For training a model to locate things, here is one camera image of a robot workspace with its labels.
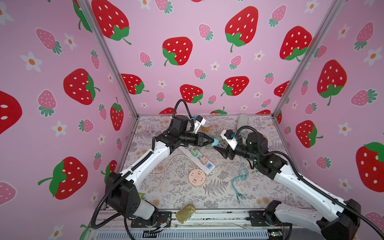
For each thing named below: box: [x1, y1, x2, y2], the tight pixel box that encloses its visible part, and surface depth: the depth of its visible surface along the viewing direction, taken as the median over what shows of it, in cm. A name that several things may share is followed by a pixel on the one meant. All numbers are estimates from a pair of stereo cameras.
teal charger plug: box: [211, 138, 221, 147], surface depth 73 cm
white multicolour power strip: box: [178, 145, 216, 174], surface depth 92 cm
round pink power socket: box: [188, 168, 206, 187], surface depth 87 cm
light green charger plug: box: [191, 148, 199, 157], surface depth 94 cm
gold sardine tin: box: [175, 202, 196, 224], surface depth 74 cm
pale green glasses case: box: [237, 114, 249, 131], surface depth 116 cm
